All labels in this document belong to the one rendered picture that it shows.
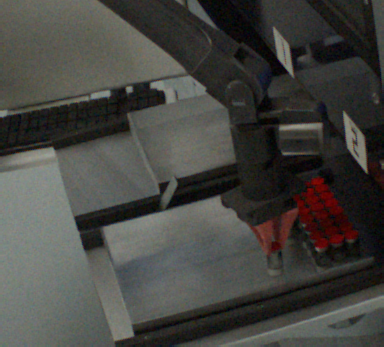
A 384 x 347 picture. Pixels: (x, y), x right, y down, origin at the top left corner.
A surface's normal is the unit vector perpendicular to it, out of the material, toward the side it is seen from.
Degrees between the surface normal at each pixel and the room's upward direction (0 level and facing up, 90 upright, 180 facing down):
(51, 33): 90
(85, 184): 0
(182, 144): 0
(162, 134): 0
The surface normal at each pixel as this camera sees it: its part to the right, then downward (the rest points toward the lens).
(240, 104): -0.26, 0.43
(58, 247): -0.16, -0.86
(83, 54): 0.06, 0.49
